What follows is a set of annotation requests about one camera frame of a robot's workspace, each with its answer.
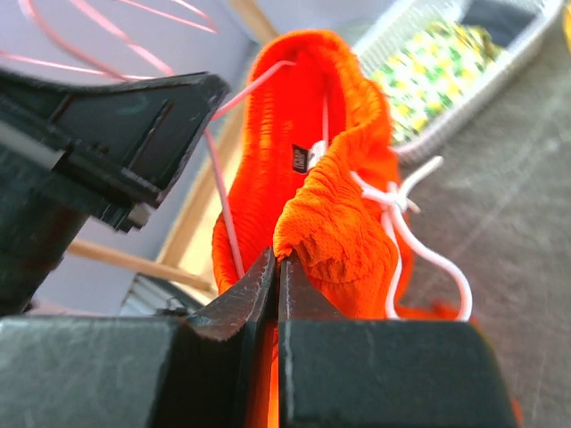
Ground lemon print garment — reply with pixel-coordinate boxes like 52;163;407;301
372;21;503;146

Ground pink wire hanger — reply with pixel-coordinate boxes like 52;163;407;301
1;50;154;80
17;1;219;80
204;60;328;279

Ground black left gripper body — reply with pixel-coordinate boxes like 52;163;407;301
1;70;229;312

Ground wooden clothes rack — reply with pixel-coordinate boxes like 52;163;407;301
66;0;280;295

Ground orange mesh shorts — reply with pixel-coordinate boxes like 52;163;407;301
211;29;523;420

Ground white plastic laundry basket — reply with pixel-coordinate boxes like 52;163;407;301
353;1;563;164

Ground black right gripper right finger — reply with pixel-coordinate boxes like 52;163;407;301
278;257;352;427

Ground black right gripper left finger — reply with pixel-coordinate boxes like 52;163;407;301
188;249;277;427

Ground dark navy garment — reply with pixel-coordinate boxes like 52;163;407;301
460;0;535;48

